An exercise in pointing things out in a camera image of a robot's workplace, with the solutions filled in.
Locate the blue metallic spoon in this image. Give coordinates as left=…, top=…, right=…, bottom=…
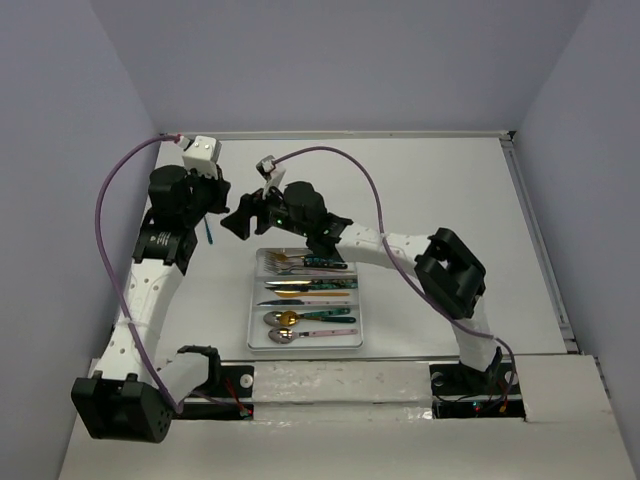
left=203, top=215, right=214, bottom=245

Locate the white three-compartment tray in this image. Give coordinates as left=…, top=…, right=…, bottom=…
left=247, top=248, right=364, bottom=353

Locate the knife with pink handle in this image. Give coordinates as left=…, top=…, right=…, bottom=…
left=256, top=299, right=353, bottom=307

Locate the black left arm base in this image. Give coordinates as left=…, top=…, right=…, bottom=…
left=176, top=345, right=254, bottom=421

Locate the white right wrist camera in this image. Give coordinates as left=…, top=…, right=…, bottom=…
left=256, top=155, right=286, bottom=199

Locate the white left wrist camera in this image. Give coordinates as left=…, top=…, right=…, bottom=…
left=177, top=135, right=221, bottom=179

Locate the knife with marbled dark handle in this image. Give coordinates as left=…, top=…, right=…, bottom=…
left=265, top=283, right=358, bottom=292

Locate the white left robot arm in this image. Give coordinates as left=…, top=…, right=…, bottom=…
left=71, top=165, right=230, bottom=443

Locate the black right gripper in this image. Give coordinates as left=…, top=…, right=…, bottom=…
left=219, top=177, right=310, bottom=239

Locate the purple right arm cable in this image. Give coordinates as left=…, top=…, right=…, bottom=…
left=272, top=145, right=519, bottom=401

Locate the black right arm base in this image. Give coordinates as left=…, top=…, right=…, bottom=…
left=429, top=348, right=526, bottom=420

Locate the orange plastic knife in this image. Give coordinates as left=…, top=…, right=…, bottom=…
left=274, top=290, right=350, bottom=299

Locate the spoon with pink handle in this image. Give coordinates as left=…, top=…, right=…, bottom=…
left=268, top=327, right=359, bottom=345

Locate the gold fork dark-green handle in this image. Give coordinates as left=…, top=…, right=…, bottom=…
left=264, top=251, right=307, bottom=263

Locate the fork with pink handle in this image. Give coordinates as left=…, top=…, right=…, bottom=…
left=278, top=268, right=357, bottom=278

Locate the gold spoon dark-green handle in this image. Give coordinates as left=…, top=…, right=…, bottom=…
left=276, top=311, right=357, bottom=327

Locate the spoon with teal marbled handle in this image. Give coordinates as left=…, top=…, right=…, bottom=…
left=263, top=308, right=351, bottom=327

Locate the knife with teal marbled handle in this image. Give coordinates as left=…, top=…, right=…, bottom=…
left=265, top=279, right=358, bottom=286

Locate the all-silver fork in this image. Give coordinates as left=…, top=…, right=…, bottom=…
left=263, top=258, right=329, bottom=275

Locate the fork with dark marbled handle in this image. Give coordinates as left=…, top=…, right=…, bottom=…
left=264, top=256, right=349, bottom=275

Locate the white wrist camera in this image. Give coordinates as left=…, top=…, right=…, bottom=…
left=256, top=155, right=286, bottom=199
left=177, top=135, right=221, bottom=179

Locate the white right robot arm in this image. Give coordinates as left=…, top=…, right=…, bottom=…
left=221, top=181, right=497, bottom=392

